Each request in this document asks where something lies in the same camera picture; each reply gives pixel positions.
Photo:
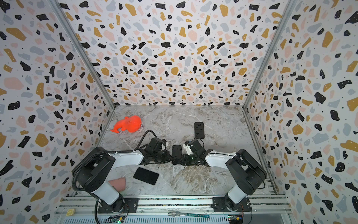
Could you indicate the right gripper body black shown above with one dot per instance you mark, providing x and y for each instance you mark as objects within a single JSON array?
[{"x": 186, "y": 156}]

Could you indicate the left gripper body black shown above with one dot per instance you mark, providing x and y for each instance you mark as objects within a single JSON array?
[{"x": 160, "y": 157}]

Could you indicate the black phone case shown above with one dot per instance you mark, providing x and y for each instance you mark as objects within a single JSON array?
[{"x": 176, "y": 154}]

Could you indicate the black phone case camera cutout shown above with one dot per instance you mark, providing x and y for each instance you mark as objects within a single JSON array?
[{"x": 199, "y": 132}]

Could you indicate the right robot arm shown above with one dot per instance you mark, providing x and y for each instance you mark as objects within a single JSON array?
[{"x": 247, "y": 173}]

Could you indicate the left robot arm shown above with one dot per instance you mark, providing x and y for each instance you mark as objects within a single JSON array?
[{"x": 91, "y": 174}]

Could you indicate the black phone left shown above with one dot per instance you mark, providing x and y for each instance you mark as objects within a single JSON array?
[{"x": 146, "y": 176}]

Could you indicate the pink phone case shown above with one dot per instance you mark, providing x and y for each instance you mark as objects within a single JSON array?
[{"x": 119, "y": 184}]

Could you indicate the red plush toy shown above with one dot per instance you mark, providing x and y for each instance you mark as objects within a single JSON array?
[{"x": 131, "y": 124}]

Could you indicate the right circuit board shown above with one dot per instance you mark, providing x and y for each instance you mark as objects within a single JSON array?
[{"x": 235, "y": 219}]

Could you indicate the circuit board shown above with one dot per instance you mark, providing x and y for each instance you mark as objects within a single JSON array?
[
  {"x": 235, "y": 219},
  {"x": 116, "y": 220}
]

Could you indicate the left circuit board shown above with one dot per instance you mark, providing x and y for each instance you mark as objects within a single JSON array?
[{"x": 116, "y": 220}]

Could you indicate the yellow sticker tag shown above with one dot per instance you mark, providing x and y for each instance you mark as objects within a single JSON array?
[{"x": 70, "y": 212}]

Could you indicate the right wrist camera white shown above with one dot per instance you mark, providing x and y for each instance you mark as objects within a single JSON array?
[{"x": 187, "y": 149}]

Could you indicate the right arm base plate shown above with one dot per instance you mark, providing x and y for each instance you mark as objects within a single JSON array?
[{"x": 224, "y": 204}]

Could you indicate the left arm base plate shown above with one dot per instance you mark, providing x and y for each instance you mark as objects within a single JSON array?
[{"x": 122, "y": 205}]

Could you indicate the silver fork green handle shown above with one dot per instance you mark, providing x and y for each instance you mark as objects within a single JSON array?
[{"x": 178, "y": 214}]

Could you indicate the aluminium rail frame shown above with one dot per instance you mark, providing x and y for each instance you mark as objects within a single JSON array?
[{"x": 265, "y": 209}]

